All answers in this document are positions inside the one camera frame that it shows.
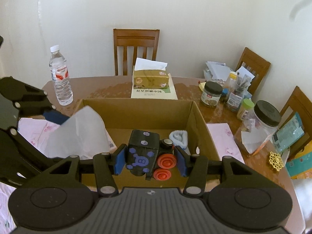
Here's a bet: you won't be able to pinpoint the gold filigree ornament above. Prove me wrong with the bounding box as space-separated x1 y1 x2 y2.
269 152 284 172

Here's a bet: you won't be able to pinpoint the pink floral tablecloth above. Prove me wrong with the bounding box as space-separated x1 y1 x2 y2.
1 118 244 233

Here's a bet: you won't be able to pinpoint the black toy car orange wheels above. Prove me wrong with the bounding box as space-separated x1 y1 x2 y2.
125 130 177 181

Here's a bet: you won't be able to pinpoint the bottle with yellow cap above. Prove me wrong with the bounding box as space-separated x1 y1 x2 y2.
223 71 237 90

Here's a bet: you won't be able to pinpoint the stack of white papers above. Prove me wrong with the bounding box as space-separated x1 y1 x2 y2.
204 61 232 81

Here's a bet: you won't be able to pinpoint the small bottle green cap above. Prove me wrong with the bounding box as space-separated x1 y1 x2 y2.
236 98 254 121

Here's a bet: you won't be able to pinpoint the glass jar with pens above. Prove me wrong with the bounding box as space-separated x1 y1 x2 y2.
226 74 252 112

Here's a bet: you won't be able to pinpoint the large clear jar black lid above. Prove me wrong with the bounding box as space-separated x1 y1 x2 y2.
234 100 281 155

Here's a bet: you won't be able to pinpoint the wooden chair at back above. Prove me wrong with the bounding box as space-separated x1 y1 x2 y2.
113 28 160 75

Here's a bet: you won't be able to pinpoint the white translucent plastic sheet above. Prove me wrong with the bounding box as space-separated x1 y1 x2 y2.
46 106 110 159

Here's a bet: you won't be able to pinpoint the small jar black lid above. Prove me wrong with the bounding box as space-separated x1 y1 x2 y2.
201 81 223 108

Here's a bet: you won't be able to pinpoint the wooden chair right side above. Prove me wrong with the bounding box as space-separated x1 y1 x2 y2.
279 85 312 152

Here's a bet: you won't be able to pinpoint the clear plastic water bottle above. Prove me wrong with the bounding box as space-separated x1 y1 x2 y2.
49 45 74 106

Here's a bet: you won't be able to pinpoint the wooden chair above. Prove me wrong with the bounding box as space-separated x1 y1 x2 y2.
279 85 312 152
235 47 271 95
113 28 160 75

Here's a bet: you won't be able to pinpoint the teal packaged item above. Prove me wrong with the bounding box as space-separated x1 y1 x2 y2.
272 112 305 153

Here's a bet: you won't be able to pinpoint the yellow-green tissue box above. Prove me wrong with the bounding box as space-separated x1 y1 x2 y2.
133 58 169 89

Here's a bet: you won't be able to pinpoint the rolled white sock blue stripe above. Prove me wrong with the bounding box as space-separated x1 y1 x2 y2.
169 130 190 155

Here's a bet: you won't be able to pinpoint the wooden chair back right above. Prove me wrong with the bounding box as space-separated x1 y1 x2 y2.
235 47 271 95

